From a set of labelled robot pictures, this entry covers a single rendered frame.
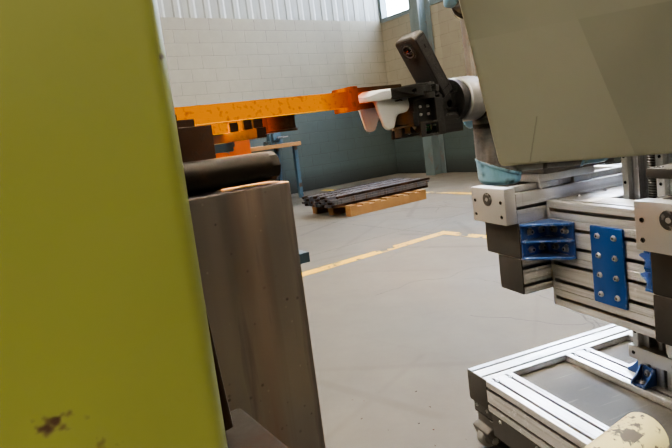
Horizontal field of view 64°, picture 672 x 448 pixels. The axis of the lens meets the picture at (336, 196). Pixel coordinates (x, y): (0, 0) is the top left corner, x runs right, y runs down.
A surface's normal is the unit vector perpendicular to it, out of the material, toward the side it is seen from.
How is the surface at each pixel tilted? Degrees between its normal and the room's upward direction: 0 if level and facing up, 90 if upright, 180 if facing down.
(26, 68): 90
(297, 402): 90
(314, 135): 90
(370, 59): 90
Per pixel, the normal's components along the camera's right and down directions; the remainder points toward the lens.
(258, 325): 0.57, 0.03
